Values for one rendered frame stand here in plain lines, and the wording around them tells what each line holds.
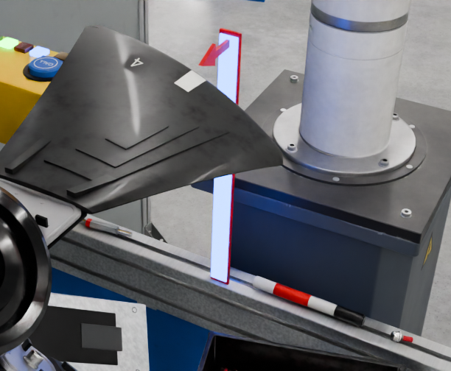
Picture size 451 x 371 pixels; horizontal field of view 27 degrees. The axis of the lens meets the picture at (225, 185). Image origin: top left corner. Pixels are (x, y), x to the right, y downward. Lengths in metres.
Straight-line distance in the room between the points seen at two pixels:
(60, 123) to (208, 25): 3.03
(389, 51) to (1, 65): 0.47
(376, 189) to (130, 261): 0.33
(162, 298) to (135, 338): 0.35
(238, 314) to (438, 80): 2.48
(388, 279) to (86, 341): 0.49
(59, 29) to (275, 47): 1.80
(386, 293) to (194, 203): 1.58
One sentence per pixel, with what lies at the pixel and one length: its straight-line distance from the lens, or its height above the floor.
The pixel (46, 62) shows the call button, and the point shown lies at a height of 1.08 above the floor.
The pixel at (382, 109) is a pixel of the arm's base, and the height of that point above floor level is 1.02.
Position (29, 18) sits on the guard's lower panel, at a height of 0.83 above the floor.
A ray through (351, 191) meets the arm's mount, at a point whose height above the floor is 0.95.
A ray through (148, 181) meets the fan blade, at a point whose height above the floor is 1.18.
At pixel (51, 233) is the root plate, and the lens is 0.68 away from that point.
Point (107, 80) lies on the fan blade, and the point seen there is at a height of 1.20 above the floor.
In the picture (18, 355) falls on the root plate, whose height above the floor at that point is 1.12.
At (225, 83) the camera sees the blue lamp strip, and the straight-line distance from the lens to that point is 0.97.
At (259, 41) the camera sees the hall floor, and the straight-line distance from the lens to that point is 3.68.
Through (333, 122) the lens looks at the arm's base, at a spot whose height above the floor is 1.00.
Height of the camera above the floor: 1.59
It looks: 35 degrees down
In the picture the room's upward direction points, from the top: 3 degrees clockwise
